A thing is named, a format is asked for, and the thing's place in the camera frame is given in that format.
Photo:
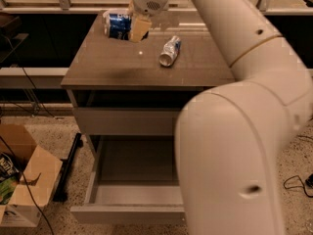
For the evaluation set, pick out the grey drawer cabinet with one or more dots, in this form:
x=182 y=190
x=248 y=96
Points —
x=113 y=74

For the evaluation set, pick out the dark snack bag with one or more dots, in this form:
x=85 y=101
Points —
x=7 y=167

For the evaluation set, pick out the black floor bar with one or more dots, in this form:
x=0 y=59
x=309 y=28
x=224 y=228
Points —
x=61 y=193

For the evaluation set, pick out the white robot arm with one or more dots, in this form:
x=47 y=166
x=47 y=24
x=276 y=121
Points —
x=227 y=138

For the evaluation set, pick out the green snack bag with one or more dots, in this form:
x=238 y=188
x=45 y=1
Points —
x=7 y=188

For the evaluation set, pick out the open grey middle drawer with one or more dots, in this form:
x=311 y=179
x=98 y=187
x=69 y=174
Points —
x=133 y=181

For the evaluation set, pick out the white ceramic bowl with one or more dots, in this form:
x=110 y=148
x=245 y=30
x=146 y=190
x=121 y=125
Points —
x=115 y=15

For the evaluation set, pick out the closed grey top drawer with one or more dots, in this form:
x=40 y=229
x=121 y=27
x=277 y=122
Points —
x=93 y=121

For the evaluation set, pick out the brown cardboard box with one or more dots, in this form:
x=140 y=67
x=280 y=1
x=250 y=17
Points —
x=40 y=171

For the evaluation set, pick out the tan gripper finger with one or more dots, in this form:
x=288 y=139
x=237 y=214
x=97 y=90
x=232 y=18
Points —
x=140 y=26

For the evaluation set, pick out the blue pepsi can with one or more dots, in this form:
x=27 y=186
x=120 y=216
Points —
x=118 y=30

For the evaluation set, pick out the silver crushed can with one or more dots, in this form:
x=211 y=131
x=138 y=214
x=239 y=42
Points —
x=170 y=51

